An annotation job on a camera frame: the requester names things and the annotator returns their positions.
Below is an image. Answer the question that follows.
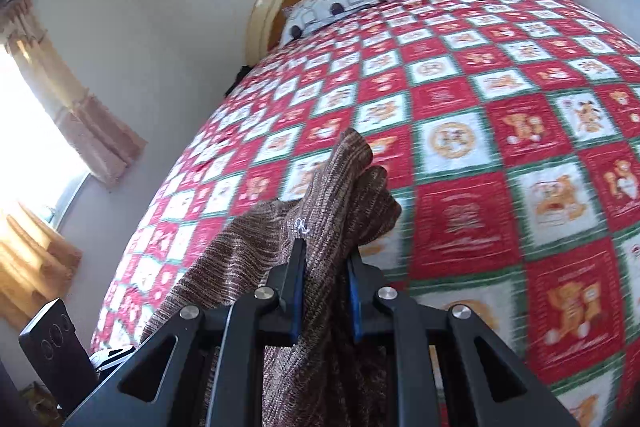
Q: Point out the black object beside bed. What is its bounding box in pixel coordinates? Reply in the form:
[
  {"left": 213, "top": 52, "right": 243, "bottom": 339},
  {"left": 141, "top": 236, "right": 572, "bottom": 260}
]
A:
[{"left": 223, "top": 64, "right": 253, "bottom": 96}]

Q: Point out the side window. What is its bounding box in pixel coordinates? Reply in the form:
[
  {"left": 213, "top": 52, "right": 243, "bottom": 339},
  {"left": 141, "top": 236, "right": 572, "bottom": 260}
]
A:
[{"left": 0, "top": 44, "right": 92, "bottom": 230}]

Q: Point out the red white checked printed quilt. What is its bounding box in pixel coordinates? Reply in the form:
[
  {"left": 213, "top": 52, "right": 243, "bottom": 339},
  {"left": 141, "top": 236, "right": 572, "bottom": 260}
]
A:
[{"left": 90, "top": 0, "right": 640, "bottom": 427}]

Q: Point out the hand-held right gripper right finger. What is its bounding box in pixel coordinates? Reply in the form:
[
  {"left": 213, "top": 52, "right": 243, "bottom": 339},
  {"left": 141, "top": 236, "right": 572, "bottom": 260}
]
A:
[{"left": 345, "top": 252, "right": 581, "bottom": 427}]

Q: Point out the grey patterned pillow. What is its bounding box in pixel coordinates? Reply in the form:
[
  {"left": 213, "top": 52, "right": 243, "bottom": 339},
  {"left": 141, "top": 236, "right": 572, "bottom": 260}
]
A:
[{"left": 279, "top": 0, "right": 385, "bottom": 46}]

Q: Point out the beige side window curtain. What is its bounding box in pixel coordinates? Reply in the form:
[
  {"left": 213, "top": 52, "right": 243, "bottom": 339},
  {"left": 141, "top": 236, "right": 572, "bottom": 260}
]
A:
[
  {"left": 0, "top": 0, "right": 148, "bottom": 188},
  {"left": 0, "top": 199, "right": 83, "bottom": 333}
]

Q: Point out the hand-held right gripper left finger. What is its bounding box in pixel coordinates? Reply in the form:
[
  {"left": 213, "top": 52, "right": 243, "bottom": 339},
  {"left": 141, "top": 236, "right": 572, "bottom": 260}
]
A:
[{"left": 62, "top": 237, "right": 308, "bottom": 427}]

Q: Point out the brown knit garment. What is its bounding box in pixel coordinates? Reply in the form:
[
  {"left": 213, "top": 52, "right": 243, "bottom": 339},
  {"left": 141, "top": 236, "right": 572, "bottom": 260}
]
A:
[{"left": 140, "top": 127, "right": 405, "bottom": 427}]

